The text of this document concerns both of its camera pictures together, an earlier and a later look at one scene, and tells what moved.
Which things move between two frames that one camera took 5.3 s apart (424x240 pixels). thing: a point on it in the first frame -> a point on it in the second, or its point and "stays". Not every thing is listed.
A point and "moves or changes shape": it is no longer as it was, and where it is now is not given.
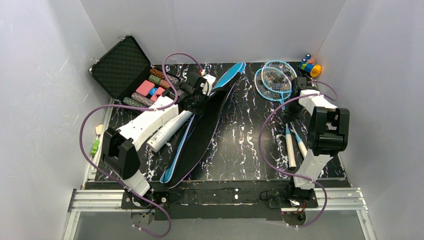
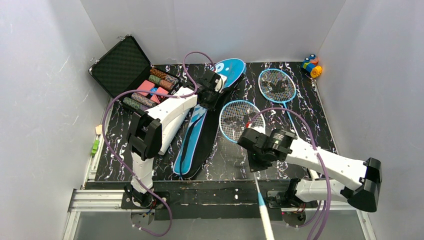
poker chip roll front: x=131 y=101 stays
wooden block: x=98 y=129 stays
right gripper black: x=298 y=84 -> x=260 y=162
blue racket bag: x=200 y=131 moves or changes shape
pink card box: x=144 y=88 stays
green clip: x=95 y=143 stays
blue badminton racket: x=274 y=85 -> x=234 y=117
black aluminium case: x=125 y=71 stays
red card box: x=159 y=91 stays
